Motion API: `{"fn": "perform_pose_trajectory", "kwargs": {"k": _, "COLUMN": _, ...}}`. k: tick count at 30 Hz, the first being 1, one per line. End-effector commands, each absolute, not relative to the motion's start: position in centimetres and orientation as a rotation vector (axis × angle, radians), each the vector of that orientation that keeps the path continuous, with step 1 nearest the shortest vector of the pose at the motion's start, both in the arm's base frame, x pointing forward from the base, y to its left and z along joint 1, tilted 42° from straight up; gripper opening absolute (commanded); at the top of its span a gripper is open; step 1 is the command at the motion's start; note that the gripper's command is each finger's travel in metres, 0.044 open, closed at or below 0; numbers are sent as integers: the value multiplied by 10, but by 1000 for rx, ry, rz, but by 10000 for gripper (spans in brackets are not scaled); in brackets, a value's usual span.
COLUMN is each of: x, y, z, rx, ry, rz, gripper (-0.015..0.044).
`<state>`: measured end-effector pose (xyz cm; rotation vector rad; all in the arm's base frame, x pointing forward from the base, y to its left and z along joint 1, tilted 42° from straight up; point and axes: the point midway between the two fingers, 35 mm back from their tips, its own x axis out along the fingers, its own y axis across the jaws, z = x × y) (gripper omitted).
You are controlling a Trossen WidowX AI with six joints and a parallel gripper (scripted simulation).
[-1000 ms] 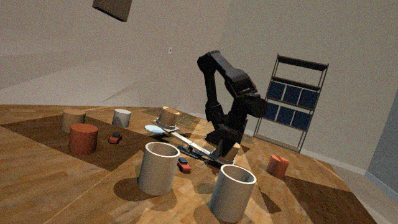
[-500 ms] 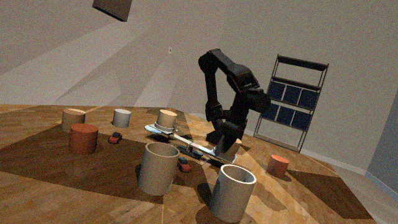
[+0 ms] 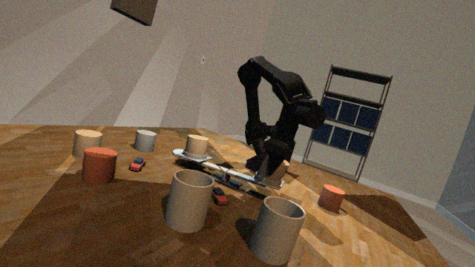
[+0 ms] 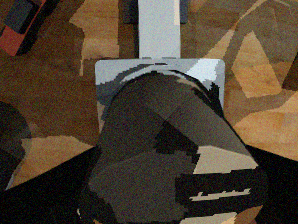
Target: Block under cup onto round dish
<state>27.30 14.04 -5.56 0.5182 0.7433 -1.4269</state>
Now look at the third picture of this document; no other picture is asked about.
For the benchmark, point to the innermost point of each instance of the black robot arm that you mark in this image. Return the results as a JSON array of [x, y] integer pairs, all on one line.
[[285, 85]]

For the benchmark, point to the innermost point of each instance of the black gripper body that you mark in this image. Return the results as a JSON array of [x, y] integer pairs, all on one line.
[[284, 138]]

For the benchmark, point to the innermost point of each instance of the red toy car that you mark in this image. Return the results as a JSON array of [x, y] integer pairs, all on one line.
[[137, 164], [218, 196]]

